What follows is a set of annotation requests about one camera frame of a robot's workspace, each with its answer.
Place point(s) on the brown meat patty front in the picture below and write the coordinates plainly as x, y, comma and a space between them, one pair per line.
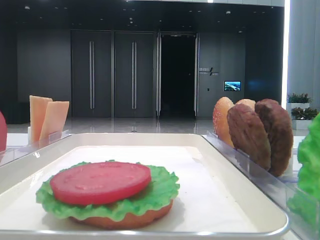
248, 134

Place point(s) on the brown meat patty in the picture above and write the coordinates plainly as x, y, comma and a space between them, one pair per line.
248, 134
278, 126

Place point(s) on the green lettuce leaf on bun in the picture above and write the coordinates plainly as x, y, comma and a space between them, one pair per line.
158, 194

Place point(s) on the red tomato slice on lettuce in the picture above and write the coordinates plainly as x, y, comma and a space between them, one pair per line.
100, 183

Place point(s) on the orange cheese slice right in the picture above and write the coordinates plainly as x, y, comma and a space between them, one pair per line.
54, 119

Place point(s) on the orange cheese slice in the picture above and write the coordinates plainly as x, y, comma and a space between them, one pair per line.
38, 106
54, 119

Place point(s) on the brown meat patty rear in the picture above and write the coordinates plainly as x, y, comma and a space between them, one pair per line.
278, 126

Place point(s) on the orange cheese slice left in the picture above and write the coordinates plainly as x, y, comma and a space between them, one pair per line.
38, 106

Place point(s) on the red tomato slice in holder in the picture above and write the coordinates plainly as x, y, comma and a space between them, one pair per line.
3, 133

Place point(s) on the green lettuce leaf in holder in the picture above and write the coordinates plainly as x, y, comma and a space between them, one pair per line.
308, 170

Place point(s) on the sesame bun slice right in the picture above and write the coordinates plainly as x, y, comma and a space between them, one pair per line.
220, 121

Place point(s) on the dark double door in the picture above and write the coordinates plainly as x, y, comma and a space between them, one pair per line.
113, 74

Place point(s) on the plain bun slice right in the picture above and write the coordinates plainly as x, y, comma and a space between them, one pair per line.
248, 102

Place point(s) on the white rectangular serving tray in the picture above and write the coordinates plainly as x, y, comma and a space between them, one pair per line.
215, 201

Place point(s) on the bottom bun half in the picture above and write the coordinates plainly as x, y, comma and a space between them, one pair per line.
130, 221

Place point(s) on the potted plants white planter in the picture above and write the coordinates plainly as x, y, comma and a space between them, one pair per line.
300, 110

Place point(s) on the clear acrylic rack left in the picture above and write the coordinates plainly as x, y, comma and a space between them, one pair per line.
19, 145

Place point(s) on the clear acrylic rack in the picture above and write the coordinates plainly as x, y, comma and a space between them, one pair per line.
278, 189
19, 145

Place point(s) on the clear acrylic rack right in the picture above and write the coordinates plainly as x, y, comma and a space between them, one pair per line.
278, 189

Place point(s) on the wall mounted display screen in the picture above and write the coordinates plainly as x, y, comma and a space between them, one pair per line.
232, 86

